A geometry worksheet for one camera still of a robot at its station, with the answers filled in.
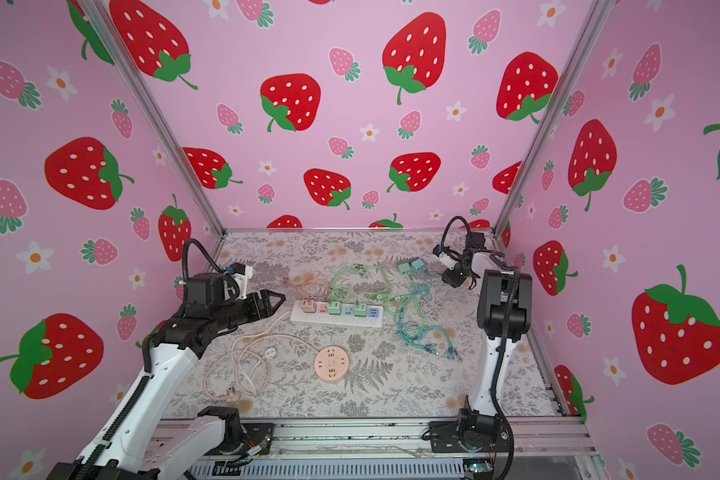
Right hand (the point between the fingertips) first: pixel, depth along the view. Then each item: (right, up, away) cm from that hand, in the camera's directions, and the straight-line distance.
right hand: (455, 271), depth 107 cm
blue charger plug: (-13, +2, +1) cm, 13 cm away
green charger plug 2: (-34, -11, -16) cm, 39 cm away
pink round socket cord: (-68, -32, -27) cm, 80 cm away
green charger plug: (-42, -11, -16) cm, 46 cm away
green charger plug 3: (-18, +1, +1) cm, 18 cm away
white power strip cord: (-70, -19, -15) cm, 74 cm away
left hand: (-56, -6, -30) cm, 63 cm away
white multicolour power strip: (-30, -14, -13) cm, 35 cm away
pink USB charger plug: (-50, -10, -15) cm, 53 cm away
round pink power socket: (-42, -26, -23) cm, 54 cm away
